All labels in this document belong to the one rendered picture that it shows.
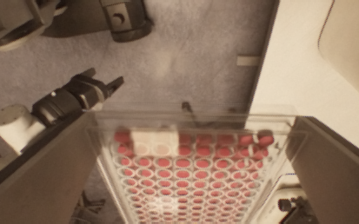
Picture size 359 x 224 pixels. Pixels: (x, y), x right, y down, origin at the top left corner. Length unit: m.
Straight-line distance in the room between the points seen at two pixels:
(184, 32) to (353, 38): 0.91
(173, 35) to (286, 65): 0.82
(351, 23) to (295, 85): 0.16
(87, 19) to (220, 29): 0.66
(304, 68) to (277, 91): 0.07
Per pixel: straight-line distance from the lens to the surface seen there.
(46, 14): 0.72
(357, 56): 0.35
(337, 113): 0.57
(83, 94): 0.52
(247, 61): 1.22
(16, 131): 0.47
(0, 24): 0.55
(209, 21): 1.15
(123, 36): 0.99
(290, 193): 0.77
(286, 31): 0.40
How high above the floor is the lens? 1.10
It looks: 49 degrees down
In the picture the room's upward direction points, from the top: 177 degrees counter-clockwise
